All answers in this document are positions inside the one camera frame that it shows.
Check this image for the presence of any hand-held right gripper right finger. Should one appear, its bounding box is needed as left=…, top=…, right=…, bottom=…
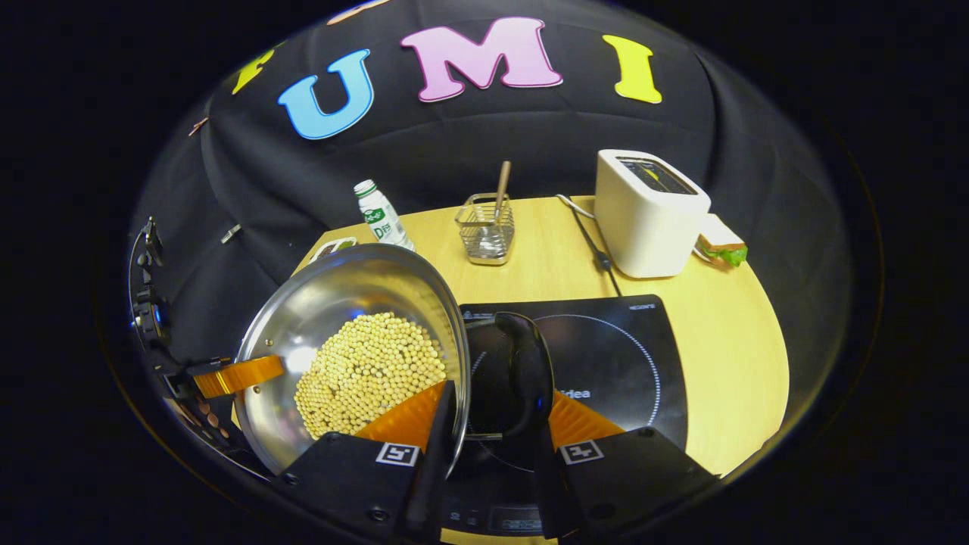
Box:
left=530, top=390, right=720, bottom=542

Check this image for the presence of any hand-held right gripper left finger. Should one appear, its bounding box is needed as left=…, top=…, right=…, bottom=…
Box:
left=274, top=380, right=459, bottom=542

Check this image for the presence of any stainless steel pot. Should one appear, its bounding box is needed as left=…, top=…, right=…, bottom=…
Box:
left=233, top=244, right=555, bottom=476

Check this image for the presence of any black induction cooktop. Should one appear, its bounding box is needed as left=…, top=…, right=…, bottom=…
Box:
left=439, top=295, right=688, bottom=538

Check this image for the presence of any white divided spice dish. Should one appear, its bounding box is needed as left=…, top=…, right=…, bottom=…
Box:
left=309, top=236, right=358, bottom=264

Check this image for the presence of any white plastic bottle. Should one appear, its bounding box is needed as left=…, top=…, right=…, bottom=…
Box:
left=354, top=179, right=416, bottom=252

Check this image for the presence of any white toaster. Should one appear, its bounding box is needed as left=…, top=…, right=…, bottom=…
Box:
left=594, top=149, right=712, bottom=279

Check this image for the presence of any sandwich with lettuce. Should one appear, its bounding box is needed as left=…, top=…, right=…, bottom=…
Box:
left=698, top=214, right=749, bottom=267

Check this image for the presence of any black backdrop cloth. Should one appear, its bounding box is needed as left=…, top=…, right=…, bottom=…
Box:
left=129, top=0, right=852, bottom=425

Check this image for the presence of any metal wire basket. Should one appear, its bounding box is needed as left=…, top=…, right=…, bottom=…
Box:
left=455, top=193, right=516, bottom=266

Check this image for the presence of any black toaster cable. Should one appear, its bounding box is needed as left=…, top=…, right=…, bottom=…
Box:
left=556, top=195, right=623, bottom=297

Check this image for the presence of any wooden handled spoon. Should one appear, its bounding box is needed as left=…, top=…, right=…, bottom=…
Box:
left=484, top=160, right=513, bottom=254

